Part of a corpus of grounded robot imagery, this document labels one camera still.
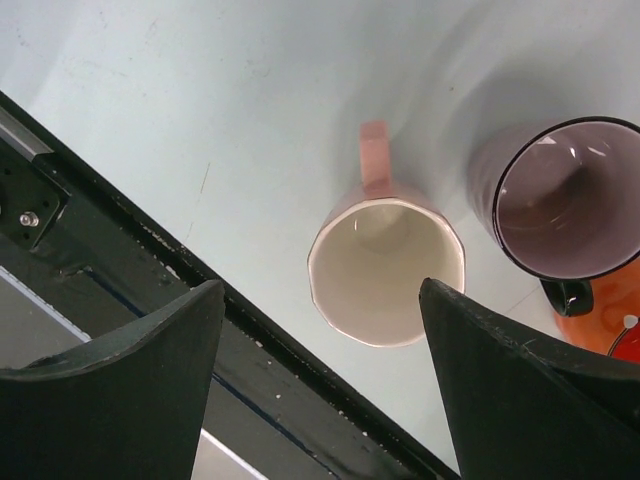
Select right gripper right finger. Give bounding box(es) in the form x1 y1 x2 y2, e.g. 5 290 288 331
419 278 639 479

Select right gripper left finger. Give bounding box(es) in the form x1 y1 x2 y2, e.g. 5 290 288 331
1 280 224 479

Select orange mug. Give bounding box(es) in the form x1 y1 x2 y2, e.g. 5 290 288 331
541 260 639 363

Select pink mug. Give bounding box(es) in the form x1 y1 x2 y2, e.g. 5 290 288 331
307 121 466 348

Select purple mug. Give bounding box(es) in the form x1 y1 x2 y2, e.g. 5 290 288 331
466 116 639 317

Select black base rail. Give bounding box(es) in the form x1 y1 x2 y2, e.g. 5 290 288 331
1 97 454 479

